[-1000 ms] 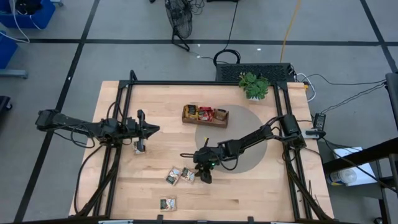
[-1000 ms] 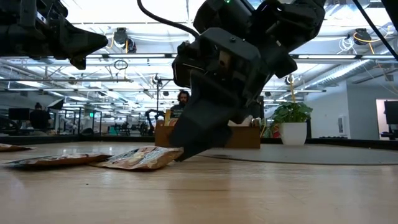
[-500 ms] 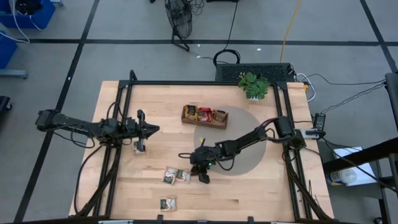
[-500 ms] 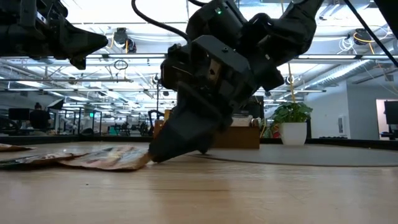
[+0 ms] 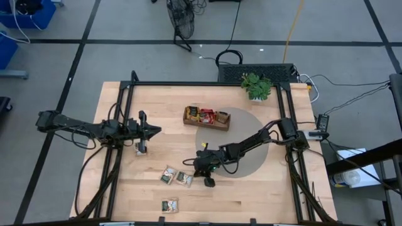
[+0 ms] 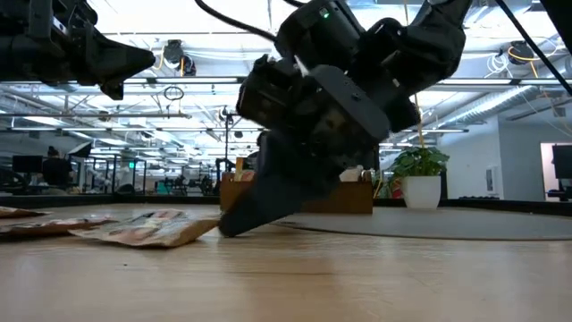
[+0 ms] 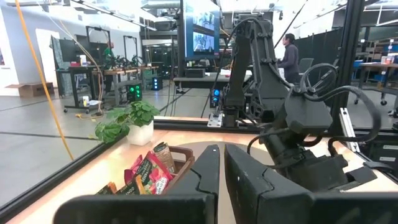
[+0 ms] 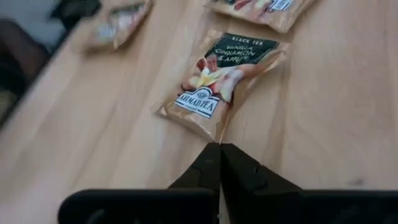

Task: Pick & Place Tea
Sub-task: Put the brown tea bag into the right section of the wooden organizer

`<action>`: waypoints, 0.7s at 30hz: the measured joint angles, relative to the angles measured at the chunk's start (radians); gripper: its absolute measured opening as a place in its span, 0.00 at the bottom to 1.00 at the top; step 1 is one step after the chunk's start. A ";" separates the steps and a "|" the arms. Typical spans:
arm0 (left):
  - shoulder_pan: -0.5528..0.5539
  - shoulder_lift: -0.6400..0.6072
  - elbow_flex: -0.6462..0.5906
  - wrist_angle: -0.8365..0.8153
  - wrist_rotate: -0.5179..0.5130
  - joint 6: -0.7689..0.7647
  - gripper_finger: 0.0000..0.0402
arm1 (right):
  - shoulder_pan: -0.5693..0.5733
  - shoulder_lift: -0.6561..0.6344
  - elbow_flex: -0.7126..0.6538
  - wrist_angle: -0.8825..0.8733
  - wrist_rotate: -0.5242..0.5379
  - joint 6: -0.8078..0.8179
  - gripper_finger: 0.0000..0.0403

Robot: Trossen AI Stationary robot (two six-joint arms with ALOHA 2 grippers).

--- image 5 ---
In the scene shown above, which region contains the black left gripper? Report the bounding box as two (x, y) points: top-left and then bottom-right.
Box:
(126, 110), (163, 154)

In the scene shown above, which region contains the wooden compartment tea box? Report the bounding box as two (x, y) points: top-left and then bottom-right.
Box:
(183, 105), (232, 132)

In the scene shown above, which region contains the round grey mat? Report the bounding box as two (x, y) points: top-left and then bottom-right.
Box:
(195, 107), (270, 179)

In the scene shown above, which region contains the green plant in white pot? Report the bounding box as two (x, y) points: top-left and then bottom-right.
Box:
(240, 72), (273, 102)

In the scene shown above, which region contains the black perforated computer case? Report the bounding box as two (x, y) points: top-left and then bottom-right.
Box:
(217, 63), (298, 84)

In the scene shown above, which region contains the silver aluminium bar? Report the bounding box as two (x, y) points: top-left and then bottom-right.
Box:
(99, 221), (136, 226)

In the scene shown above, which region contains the black floor fan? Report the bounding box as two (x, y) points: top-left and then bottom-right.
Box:
(165, 0), (196, 53)

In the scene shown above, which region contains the black power adapter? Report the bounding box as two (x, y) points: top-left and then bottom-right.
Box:
(317, 113), (330, 131)

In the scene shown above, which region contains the white cylindrical canister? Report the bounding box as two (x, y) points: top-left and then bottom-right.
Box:
(329, 169), (362, 189)

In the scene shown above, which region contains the black caster base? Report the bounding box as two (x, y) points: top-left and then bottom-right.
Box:
(0, 96), (13, 127)

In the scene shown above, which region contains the blue plastic bin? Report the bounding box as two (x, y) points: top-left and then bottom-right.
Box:
(0, 30), (19, 71)
(0, 0), (57, 30)

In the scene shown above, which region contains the black metal stand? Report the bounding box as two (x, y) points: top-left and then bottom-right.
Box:
(325, 72), (402, 226)

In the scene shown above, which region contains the white cardboard box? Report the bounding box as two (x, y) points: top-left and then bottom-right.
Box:
(335, 147), (382, 188)

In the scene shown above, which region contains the black aluminium table frame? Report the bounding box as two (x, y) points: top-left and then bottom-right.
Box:
(70, 70), (339, 226)

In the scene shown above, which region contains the black hanging cable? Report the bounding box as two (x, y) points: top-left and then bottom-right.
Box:
(214, 0), (244, 68)

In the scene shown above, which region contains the white cable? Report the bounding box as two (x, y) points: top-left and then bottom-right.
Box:
(297, 73), (320, 104)

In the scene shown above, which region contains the yellow hanging cable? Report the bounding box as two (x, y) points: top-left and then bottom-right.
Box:
(281, 0), (305, 65)

